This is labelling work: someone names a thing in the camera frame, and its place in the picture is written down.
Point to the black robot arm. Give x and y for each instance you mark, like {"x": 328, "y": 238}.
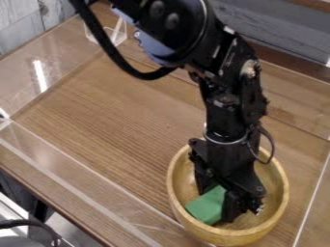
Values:
{"x": 184, "y": 37}

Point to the brown wooden bowl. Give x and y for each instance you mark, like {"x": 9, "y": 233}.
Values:
{"x": 250, "y": 227}

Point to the green rectangular block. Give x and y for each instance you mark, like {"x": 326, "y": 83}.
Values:
{"x": 205, "y": 206}

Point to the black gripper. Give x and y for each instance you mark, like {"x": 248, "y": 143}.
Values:
{"x": 223, "y": 162}

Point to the clear acrylic corner bracket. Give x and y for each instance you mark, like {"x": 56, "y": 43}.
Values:
{"x": 113, "y": 27}

